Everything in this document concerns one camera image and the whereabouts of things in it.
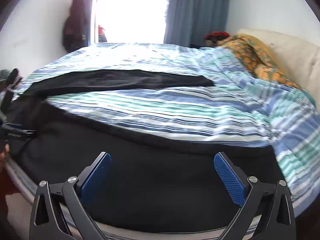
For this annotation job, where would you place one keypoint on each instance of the blue curtain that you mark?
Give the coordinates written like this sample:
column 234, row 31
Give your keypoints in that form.
column 197, row 12

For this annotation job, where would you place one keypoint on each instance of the bright window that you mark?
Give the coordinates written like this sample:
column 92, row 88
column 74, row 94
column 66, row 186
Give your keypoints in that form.
column 130, row 10

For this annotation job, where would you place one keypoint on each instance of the red and black cloth item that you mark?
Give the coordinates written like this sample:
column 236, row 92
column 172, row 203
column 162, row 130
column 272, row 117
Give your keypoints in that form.
column 216, row 36

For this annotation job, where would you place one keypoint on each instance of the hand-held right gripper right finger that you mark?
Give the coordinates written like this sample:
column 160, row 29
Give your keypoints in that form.
column 228, row 177

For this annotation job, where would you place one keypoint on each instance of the person's left hand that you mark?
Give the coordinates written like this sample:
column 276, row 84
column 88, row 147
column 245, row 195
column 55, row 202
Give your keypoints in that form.
column 3, row 156

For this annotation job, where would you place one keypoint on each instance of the black pants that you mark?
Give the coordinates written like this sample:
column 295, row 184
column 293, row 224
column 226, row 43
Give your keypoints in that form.
column 150, row 180

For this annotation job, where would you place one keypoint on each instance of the small red item by window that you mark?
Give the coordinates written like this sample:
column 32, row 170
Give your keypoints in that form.
column 101, row 31

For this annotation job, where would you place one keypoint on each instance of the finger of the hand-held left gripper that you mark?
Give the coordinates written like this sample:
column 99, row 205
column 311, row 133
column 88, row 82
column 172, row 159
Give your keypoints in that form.
column 18, row 131
column 12, row 78

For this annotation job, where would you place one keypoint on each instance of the white padded headboard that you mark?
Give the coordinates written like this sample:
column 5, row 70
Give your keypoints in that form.
column 297, row 52

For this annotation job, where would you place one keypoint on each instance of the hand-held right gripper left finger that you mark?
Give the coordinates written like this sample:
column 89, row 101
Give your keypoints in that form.
column 96, row 177

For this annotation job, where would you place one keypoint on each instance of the dark hanging clothes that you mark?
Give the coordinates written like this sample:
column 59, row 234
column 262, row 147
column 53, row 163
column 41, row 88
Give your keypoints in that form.
column 75, row 25

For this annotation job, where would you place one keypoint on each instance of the blue green striped bed cover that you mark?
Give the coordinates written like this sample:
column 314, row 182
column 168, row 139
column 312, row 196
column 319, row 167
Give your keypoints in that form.
column 162, row 110

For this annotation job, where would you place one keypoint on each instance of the orange floral blanket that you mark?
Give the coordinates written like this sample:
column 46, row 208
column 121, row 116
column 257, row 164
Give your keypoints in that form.
column 252, row 52

